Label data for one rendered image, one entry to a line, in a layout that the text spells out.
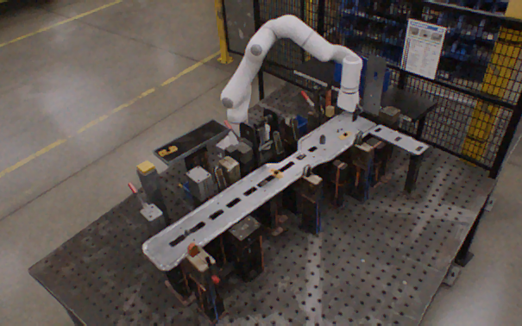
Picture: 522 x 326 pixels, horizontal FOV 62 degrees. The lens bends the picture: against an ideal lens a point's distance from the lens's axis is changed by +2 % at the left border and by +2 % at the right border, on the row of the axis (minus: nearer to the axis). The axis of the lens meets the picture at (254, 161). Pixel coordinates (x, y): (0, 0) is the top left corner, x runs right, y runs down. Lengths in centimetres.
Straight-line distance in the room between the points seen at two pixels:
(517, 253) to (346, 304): 164
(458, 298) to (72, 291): 216
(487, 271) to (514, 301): 22
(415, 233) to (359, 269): 37
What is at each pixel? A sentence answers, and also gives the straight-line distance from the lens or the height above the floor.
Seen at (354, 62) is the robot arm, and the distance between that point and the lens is 205.
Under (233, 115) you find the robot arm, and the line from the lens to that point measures 244.
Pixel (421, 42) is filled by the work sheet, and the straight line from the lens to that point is 253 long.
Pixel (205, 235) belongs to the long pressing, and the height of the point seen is 100.
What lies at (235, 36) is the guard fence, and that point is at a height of 36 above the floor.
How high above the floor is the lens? 236
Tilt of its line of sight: 39 degrees down
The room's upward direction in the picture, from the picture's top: 5 degrees counter-clockwise
